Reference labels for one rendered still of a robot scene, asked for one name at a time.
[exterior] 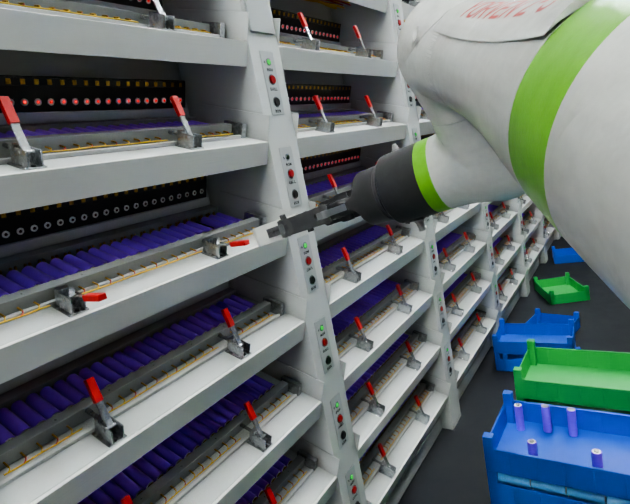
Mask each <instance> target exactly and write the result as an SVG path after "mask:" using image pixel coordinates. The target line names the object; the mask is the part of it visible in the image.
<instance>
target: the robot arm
mask: <svg viewBox="0 0 630 504"><path fill-rule="evenodd" d="M397 59H398V65H399V68H400V71H401V74H402V76H403V78H404V80H405V81H406V83H407V84H408V86H409V87H410V89H411V90H412V92H413V93H414V95H415V97H416V98H417V100H418V101H419V103H420V105H421V106H422V108H423V110H424V111H425V113H426V115H427V117H428V118H429V120H430V122H431V124H432V126H433V128H434V130H435V132H436V134H435V135H433V136H430V137H428V138H425V139H423V140H420V141H418V142H416V143H413V144H411V145H408V146H406V147H403V148H401V149H400V147H399V148H398V145H396V143H395V144H392V147H391V148H392V150H391V153H388V154H386V155H383V156H381V157H380V158H379V159H378V161H377V164H376V166H374V167H371V168H369V169H366V170H363V171H361V172H359V173H357V174H356V175H355V177H354V179H353V181H352V189H351V190H349V191H345V192H342V193H340V194H337V195H335V196H334V197H333V198H331V199H329V200H326V201H323V202H320V203H319V205H318V207H317V208H316V207H315V208H313V209H311V210H309V211H304V212H303V213H300V212H299V213H296V214H293V215H290V216H288V217H286V215H285V214H283V215H280V216H279V217H280V219H279V220H276V221H273V222H270V223H268V224H265V225H262V226H260V227H257V228H254V229H253V233H254V235H255V238H256V241H257V244H258V246H259V247H261V246H264V245H267V244H270V243H273V242H276V241H279V240H282V239H285V238H288V237H291V236H293V235H294V234H297V233H300V232H303V231H306V230H308V232H311V231H314V227H317V226H321V225H324V224H325V225H327V226H329V225H332V224H334V223H337V222H340V221H342V222H346V221H349V220H352V219H355V217H358V216H361V217H362V218H363V219H364V220H365V221H366V222H368V223H369V224H372V225H377V224H381V223H384V222H387V221H390V220H396V221H397V222H399V223H405V224H407V223H408V224H410V222H415V224H416V225H417V227H418V229H419V232H421V231H424V230H426V227H425V223H424V219H425V218H426V217H428V216H431V215H433V214H436V213H439V212H443V211H446V210H450V209H453V208H456V207H460V206H464V205H469V204H475V203H482V202H492V201H505V200H510V199H514V198H517V197H520V196H522V195H524V194H525V193H526V194H527V195H528V197H529V198H530V199H531V200H532V202H533V203H534V204H535V205H536V206H537V208H538V209H539V210H540V211H541V212H542V214H543V215H544V216H545V217H546V218H547V220H548V221H549V222H550V223H551V224H552V225H553V226H554V228H555V229H556V230H557V231H558V232H559V233H560V235H561V236H562V237H563V238H564V239H565V240H566V241H567V242H568V244H569V245H570V246H571V247H572V248H573V249H574V250H575V251H576V252H577V254H578V255H579V256H580V257H581V258H582V259H583V260H584V261H585V262H586V263H587V265H588V266H589V267H590V268H591V269H592V270H593V271H594V272H595V273H596V274H597V275H598V276H599V277H600V279H601V280H602V281H603V282H604V283H605V284H606V285H607V286H608V287H609V288H610V289H611V290H612V291H613V292H614V293H615V294H616V295H617V297H618V298H619V299H620V300H621V301H622V302H623V303H624V304H625V305H626V306H627V307H628V308H629V309H630V0H422V1H421V2H420V3H419V4H418V5H417V6H416V7H415V8H414V9H413V10H412V11H411V12H410V14H409V15H408V17H407V18H406V20H405V22H404V24H403V26H402V28H401V31H400V34H399V38H398V44H397ZM333 219H334V220H333Z"/></svg>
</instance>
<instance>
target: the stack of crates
mask: <svg viewBox="0 0 630 504"><path fill-rule="evenodd" d="M526 342H527V351H526V353H525V355H524V358H523V360H522V362H521V364H520V366H519V367H514V369H513V375H514V384H515V392H516V400H519V401H527V402H535V403H543V404H551V405H558V406H566V407H574V408H582V409H590V410H598V411H606V412H614V413H622V414H630V353H629V352H613V351H597V350H581V349H565V348H550V347H536V345H535V339H527V341H526Z"/></svg>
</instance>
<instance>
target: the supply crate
mask: <svg viewBox="0 0 630 504"><path fill-rule="evenodd" d="M502 395H503V402H504V403H503V405H502V408H501V410H500V412H499V414H498V416H497V419H496V421H495V423H494V425H493V427H492V430H491V432H490V433H489V432H484V434H483V436H482V440H483V448H484V456H485V463H486V470H488V471H493V472H498V473H502V474H507V475H512V476H516V477H521V478H526V479H530V480H535V481H540V482H544V483H549V484H554V485H558V486H563V487H568V488H572V489H577V490H582V491H586V492H591V493H596V494H601V495H605V496H610V497H615V498H619V499H624V500H629V501H630V414H622V413H614V412H606V411H598V410H590V409H582V408H575V409H576V418H577V428H578V436H577V437H571V436H570V435H569V431H568V421H567V411H566V409H567V408H568V407H566V406H558V405H551V404H548V405H549V406H550V414H551V423H552V432H551V433H546V432H544V431H543V422H542V413H541V405H542V404H543V403H535V402H527V401H519V400H514V398H513V391H510V390H504V391H503V394H502ZM515 403H521V404H522V407H523V416H524V424H525V430H524V431H518V430H517V428H516V420H515V412H514V404H515ZM528 439H535V440H536V441H537V449H538V456H534V455H528V447H527V440H528ZM594 448H596V449H600V450H601V451H602V457H603V468H598V467H593V466H592V456H591V450H592V449H594Z"/></svg>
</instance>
